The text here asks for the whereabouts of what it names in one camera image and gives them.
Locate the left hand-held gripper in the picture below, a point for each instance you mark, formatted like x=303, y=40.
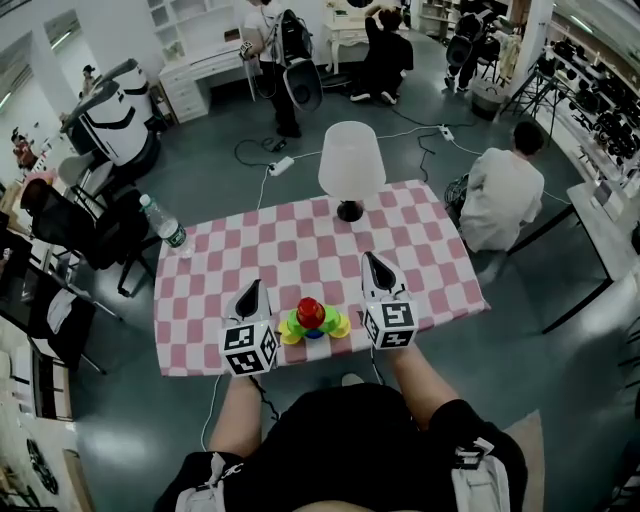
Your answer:
x=247, y=345

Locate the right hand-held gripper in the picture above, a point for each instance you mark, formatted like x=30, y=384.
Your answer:
x=392, y=322

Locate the green paper cup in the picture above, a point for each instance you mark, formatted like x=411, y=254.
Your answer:
x=291, y=322
x=332, y=317

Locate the yellow paper cup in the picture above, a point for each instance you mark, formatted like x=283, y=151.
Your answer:
x=289, y=337
x=342, y=325

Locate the red paper cup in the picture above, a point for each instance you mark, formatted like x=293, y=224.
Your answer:
x=310, y=309

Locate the blue paper cup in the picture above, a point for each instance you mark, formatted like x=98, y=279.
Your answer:
x=314, y=334

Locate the person's right forearm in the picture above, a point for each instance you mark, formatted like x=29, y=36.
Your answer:
x=422, y=385

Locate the person's left forearm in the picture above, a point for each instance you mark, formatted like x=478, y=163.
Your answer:
x=235, y=415

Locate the pink white checkered tablecloth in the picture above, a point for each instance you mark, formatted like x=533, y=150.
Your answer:
x=300, y=260

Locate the person's grey shoe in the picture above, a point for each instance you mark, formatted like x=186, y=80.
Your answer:
x=352, y=379

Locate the clear plastic water bottle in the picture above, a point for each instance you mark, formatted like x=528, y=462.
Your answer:
x=167, y=227

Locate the dark green black device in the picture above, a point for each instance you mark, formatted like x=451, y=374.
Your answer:
x=456, y=192

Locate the white table lamp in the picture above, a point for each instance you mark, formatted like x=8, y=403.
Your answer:
x=350, y=160

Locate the white power strip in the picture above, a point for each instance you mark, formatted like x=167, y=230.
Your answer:
x=446, y=132
x=281, y=165

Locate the person's black shirt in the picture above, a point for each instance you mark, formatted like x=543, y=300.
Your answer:
x=350, y=440

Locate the black power adapter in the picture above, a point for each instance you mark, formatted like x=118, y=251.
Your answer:
x=278, y=145

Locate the black office chair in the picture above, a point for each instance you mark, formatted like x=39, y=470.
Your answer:
x=95, y=225

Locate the black mesh chair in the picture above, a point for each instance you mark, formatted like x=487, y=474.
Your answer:
x=70, y=330

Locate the white cloth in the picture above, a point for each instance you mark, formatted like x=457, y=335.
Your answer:
x=61, y=307

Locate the grey helmet device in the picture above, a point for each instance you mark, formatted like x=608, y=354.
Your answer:
x=302, y=87

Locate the wooden open shelf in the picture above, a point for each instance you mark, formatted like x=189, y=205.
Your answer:
x=50, y=385

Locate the grey plastic chair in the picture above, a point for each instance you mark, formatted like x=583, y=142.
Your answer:
x=80, y=172

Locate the brown cardboard sheet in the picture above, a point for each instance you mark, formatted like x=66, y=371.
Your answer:
x=527, y=450
x=77, y=480

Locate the white black robot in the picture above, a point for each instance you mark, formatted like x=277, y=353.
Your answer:
x=120, y=120

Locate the white drawer desk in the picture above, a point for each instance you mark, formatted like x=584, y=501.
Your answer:
x=195, y=80

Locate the white ornate side table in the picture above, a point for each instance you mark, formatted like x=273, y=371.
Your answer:
x=345, y=37

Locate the black wheel rim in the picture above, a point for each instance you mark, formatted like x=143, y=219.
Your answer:
x=42, y=467

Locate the shelf of black headsets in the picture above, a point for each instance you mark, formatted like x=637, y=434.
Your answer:
x=600, y=100

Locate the white open shelf cabinet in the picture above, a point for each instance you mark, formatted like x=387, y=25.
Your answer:
x=190, y=20

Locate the white desk black frame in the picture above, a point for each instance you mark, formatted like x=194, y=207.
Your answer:
x=595, y=235

